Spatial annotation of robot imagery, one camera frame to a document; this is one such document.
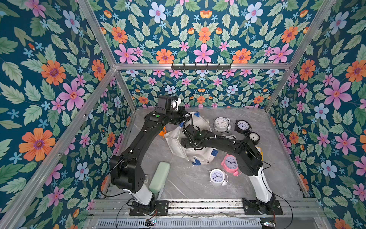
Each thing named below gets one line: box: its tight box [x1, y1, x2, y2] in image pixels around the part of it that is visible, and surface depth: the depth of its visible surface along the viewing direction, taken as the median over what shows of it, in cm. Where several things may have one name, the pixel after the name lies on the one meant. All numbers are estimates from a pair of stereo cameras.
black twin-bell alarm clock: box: [234, 119, 253, 135], surface depth 107 cm
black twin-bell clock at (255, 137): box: [248, 132, 261, 146], surface depth 100 cm
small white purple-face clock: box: [209, 168, 229, 187], surface depth 84 cm
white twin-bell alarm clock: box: [213, 116, 232, 133], surface depth 107 cm
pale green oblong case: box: [149, 161, 171, 193], surface depth 83 cm
